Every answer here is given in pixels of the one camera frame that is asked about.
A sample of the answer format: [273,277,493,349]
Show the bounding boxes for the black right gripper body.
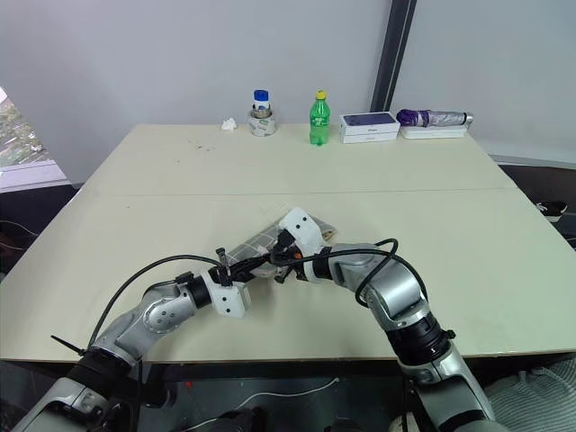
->
[268,229,304,270]

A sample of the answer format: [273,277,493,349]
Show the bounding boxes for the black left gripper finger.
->
[234,268,266,284]
[229,254,275,273]

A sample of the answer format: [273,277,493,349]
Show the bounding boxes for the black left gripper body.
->
[213,264,251,288]

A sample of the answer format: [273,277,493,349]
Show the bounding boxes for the grey checked fabric pencil case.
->
[223,202,338,278]

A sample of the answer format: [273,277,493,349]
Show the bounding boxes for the green soda bottle yellow cap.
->
[308,89,330,147]

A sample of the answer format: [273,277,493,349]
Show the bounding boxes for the white bottle with blue cap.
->
[252,89,271,119]

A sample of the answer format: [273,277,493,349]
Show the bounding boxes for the white phone box dark lid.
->
[338,112,401,136]

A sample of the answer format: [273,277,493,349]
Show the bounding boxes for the flat white box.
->
[399,124,468,140]

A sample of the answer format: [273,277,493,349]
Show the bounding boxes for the purple and silver folded umbrella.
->
[395,108,473,128]

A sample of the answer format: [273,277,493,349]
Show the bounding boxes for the window with outdoor view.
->
[0,85,74,193]

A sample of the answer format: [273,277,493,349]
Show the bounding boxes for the black and white sneaker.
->
[534,200,571,222]

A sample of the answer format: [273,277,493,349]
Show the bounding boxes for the grey striped trousers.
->
[486,354,576,432]

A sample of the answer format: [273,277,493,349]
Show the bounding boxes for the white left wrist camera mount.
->
[203,268,252,320]

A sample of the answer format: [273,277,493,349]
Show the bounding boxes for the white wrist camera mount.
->
[203,268,252,320]
[277,206,333,284]

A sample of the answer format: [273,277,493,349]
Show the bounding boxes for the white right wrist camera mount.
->
[277,206,333,284]

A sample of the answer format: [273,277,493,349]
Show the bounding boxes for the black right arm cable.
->
[277,238,401,308]

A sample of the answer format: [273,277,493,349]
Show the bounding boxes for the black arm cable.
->
[88,246,231,348]
[277,238,401,308]

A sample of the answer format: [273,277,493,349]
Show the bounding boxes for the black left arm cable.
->
[88,246,231,348]

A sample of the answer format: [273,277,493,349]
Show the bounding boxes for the white floor cable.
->
[179,376,339,432]

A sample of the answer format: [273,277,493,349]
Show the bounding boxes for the dark vertical wall post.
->
[368,0,417,114]

